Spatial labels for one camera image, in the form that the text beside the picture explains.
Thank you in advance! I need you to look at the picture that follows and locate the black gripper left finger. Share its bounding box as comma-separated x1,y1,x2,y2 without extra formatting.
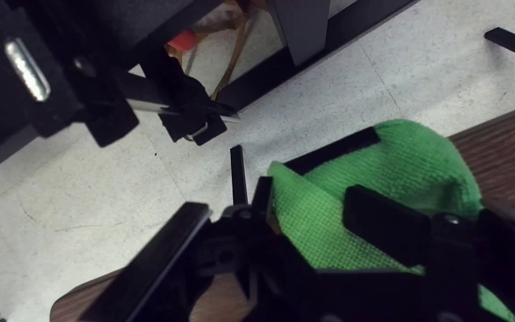
81,143,296,322

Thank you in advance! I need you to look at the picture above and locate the green towel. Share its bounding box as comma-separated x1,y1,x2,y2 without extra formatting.
267,118,515,322

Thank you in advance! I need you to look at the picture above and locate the silver metal pin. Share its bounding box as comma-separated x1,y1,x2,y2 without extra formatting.
4,35,52,103

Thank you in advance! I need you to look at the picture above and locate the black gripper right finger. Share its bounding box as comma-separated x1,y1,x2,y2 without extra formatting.
283,125,515,322

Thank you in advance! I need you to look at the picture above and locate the black perforated mounting table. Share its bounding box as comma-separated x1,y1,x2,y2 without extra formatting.
0,0,421,180

